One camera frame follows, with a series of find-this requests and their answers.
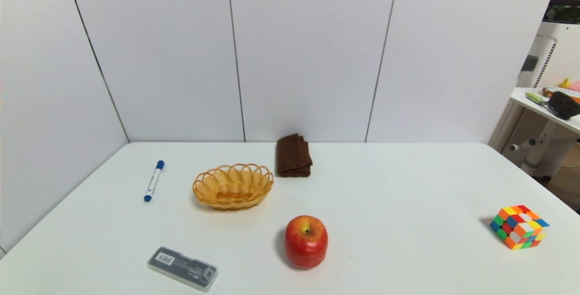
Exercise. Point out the brown towel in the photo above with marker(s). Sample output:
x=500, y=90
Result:
x=293, y=157

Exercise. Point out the yellow wicker basket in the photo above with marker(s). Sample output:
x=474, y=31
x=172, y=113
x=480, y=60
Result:
x=233, y=196

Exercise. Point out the red apple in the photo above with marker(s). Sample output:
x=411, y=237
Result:
x=306, y=245

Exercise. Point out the blue white marker pen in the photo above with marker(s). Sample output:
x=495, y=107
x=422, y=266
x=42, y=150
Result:
x=154, y=181

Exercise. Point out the grey plastic case with barcode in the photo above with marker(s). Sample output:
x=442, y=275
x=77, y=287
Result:
x=181, y=268

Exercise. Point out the white side table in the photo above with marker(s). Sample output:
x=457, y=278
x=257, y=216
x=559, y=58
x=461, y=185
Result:
x=524, y=100

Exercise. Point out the green small tool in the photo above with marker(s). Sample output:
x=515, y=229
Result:
x=534, y=97

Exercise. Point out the colourful puzzle cube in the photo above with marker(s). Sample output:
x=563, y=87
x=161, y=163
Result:
x=521, y=229

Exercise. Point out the black brush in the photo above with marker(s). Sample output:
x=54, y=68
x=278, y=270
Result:
x=564, y=104

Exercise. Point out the yellow toy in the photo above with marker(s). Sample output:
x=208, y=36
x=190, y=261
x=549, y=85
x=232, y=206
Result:
x=565, y=83

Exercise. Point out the white pegboard panel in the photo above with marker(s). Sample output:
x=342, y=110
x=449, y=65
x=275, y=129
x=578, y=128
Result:
x=562, y=59

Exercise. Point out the pink toy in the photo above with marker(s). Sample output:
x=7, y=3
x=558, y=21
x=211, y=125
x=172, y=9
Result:
x=575, y=86

